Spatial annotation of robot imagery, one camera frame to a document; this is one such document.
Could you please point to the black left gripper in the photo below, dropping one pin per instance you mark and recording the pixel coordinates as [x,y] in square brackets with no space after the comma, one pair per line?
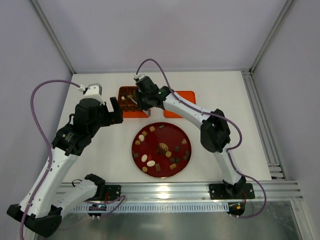
[110,116]

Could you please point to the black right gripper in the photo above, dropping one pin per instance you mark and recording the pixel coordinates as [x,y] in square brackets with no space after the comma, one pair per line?
[141,100]

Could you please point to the orange box lid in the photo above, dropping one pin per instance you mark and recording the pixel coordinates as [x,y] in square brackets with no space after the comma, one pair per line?
[188,95]

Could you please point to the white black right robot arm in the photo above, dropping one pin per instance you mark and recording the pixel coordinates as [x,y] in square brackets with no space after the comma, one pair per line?
[213,126]

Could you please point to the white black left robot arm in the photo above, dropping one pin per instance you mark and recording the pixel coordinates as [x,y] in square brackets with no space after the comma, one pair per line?
[41,211]

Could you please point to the orange compartment chocolate box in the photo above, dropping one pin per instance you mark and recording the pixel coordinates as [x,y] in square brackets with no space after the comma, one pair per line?
[129,109]

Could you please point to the cream round chocolate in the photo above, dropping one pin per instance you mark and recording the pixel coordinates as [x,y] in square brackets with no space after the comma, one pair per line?
[141,137]

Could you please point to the tan heart chocolate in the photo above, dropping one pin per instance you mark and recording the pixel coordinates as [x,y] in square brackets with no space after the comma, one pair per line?
[184,141]

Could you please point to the tan scalloped round chocolate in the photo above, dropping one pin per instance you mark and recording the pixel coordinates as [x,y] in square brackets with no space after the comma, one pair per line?
[168,154]

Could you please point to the white oval chocolate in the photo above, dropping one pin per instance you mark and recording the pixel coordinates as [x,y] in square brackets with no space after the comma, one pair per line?
[151,163]

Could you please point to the tan cylinder chocolate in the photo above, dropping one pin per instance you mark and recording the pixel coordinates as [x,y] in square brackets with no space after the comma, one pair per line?
[144,169]

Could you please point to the dark striped square chocolate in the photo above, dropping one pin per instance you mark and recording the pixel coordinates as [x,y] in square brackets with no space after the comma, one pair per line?
[177,160]

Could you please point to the brown rectangular chocolate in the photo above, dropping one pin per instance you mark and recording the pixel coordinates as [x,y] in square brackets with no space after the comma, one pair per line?
[157,167]

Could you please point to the tan bar chocolate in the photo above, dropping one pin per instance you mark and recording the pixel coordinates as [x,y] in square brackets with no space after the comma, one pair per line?
[172,166]

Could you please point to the round red plate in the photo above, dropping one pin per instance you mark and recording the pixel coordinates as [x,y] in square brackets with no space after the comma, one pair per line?
[157,143]

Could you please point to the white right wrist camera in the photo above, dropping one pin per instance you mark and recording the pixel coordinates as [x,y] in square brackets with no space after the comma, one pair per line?
[138,76]

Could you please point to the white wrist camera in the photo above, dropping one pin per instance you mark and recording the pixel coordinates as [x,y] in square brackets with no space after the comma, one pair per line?
[92,91]
[138,76]

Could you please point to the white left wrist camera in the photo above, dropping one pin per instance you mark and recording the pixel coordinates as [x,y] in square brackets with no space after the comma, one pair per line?
[92,91]

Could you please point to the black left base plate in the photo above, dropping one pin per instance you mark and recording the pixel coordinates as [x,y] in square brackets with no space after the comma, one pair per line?
[111,192]

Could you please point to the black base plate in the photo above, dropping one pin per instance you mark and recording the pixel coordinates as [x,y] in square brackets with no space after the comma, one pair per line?
[221,191]
[111,192]

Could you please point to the grey perforated cable tray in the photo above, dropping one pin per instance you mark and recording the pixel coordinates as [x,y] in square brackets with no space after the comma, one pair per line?
[153,207]

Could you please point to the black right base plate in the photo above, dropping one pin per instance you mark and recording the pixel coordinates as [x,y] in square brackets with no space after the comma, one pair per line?
[221,191]

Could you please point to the aluminium mounting rail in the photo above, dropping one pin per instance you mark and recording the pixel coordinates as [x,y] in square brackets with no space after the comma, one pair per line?
[276,190]

